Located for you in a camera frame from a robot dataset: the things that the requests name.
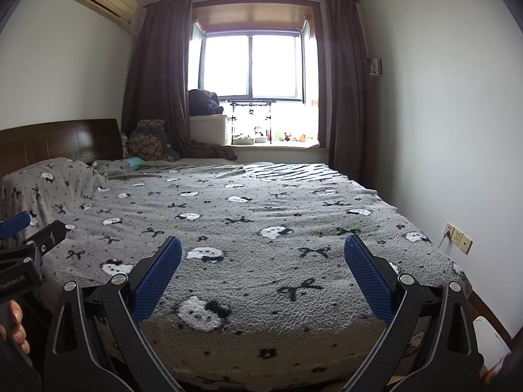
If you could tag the row of small windowsill toys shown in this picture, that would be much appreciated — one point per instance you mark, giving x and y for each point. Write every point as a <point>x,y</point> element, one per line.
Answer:
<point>258,132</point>

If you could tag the small wall switch box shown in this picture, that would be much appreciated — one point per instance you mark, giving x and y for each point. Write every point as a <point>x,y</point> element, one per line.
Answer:
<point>375,66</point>

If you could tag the teal cloth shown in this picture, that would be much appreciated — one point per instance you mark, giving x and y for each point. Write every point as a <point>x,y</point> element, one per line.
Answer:
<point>134,162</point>

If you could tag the person's left hand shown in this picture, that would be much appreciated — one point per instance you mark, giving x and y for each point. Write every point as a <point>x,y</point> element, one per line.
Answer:
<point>16,326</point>

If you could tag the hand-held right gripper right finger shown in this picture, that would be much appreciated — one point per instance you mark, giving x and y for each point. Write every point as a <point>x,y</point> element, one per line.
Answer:
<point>367,281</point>

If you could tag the tan window blind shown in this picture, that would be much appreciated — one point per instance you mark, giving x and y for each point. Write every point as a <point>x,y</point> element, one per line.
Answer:
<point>253,16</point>

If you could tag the white and yellow waste bin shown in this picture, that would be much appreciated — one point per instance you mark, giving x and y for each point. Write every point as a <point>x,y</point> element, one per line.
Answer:
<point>488,339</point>

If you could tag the beige wall socket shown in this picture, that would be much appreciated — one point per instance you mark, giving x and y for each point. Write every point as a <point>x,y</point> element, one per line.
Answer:
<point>463,241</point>
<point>450,231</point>

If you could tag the grey printed pillow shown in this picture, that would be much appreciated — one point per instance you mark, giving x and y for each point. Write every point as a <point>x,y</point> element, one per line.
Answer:
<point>53,188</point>

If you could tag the dark grey cushion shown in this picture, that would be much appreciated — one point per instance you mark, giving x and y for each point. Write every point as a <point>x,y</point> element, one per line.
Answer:
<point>159,141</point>

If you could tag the grey printed blanket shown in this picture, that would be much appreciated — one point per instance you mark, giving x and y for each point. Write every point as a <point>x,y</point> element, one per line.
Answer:
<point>253,269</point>

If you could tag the dark wooden headboard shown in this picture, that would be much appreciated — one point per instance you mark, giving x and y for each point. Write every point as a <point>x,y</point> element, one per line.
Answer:
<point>61,141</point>

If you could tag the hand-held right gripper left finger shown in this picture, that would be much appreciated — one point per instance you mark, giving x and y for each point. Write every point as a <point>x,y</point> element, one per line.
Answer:
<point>157,281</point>

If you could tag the dark crumpled cloth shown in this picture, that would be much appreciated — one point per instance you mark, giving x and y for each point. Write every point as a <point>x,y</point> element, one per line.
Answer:
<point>208,149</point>

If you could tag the window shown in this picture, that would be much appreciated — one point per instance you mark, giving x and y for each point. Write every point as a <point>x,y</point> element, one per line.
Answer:
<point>269,65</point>

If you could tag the white storage box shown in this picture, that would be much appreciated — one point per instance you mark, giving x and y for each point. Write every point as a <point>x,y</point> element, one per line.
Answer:
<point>206,128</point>

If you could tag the brown curtain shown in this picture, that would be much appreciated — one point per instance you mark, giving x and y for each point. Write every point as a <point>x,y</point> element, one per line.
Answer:
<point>159,69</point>
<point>347,90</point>

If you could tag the brown patterned cushion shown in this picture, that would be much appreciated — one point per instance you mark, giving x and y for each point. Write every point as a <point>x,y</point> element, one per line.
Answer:
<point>141,146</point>

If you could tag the dark clothes pile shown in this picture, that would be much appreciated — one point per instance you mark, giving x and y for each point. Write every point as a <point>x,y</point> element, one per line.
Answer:
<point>202,102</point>

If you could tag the black drying rack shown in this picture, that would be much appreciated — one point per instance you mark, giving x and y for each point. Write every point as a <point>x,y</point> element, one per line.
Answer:
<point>251,102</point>

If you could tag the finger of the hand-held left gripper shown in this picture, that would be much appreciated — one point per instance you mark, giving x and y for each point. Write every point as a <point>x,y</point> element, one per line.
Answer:
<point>47,235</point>
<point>14,225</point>

